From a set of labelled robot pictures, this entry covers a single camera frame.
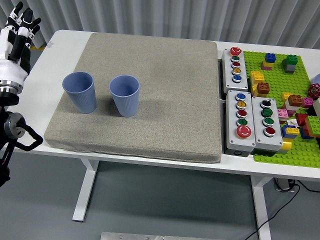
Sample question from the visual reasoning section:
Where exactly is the large green toy brick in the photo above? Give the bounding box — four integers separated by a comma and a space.
304, 115, 320, 138

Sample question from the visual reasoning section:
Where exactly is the yellow round toy brick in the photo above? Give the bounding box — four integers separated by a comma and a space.
279, 140, 293, 155

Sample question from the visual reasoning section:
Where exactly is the brown toy brick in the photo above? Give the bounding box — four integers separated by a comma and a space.
287, 94, 303, 107
256, 81, 271, 95

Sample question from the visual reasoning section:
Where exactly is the green studded baseplate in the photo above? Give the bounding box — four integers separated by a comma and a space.
242, 50, 320, 169

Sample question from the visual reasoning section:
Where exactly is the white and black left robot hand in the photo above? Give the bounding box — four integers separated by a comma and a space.
0, 1, 42, 82

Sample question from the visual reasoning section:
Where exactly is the grey five-button control box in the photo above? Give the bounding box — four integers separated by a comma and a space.
221, 46, 250, 93
224, 89, 257, 157

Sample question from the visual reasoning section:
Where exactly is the red toy brick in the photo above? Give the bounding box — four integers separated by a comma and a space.
295, 113, 310, 127

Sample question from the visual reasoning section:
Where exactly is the grey power strip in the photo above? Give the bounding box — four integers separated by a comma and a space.
273, 177, 296, 193

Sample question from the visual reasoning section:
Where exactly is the blue ribbed cup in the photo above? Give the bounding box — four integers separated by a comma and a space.
109, 74, 140, 118
61, 71, 97, 115

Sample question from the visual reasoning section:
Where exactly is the black power cable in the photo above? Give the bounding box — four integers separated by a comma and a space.
246, 179, 320, 240

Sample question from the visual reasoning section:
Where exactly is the magenta toy brick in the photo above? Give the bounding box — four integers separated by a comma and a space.
301, 97, 315, 109

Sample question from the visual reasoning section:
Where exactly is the white pleated curtain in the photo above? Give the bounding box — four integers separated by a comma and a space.
0, 0, 320, 50

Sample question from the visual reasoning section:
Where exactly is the white table leg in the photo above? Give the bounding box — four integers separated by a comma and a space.
72, 159, 100, 222
250, 176, 272, 240

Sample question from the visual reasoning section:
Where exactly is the red valve handwheel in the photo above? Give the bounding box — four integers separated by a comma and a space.
307, 83, 320, 99

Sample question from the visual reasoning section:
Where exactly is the grey selector switch control box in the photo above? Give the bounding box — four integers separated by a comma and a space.
251, 96, 285, 155

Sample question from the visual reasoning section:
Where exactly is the grey-brown mat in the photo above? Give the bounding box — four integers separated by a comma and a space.
43, 32, 223, 165

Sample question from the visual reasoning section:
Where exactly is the blue toy brick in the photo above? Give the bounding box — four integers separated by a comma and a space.
264, 52, 277, 64
281, 124, 297, 139

